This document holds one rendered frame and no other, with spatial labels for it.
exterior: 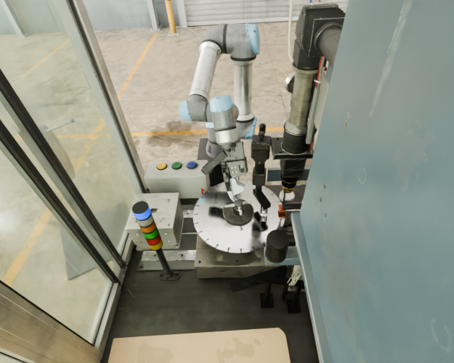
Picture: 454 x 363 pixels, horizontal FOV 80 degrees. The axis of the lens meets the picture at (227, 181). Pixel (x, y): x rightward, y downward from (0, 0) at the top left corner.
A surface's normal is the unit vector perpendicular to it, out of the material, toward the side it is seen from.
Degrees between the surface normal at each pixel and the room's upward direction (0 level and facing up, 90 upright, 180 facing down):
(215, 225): 0
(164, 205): 0
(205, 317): 0
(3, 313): 90
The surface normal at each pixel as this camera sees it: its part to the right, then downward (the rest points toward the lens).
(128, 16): 0.00, 0.71
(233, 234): -0.05, -0.70
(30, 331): 1.00, -0.03
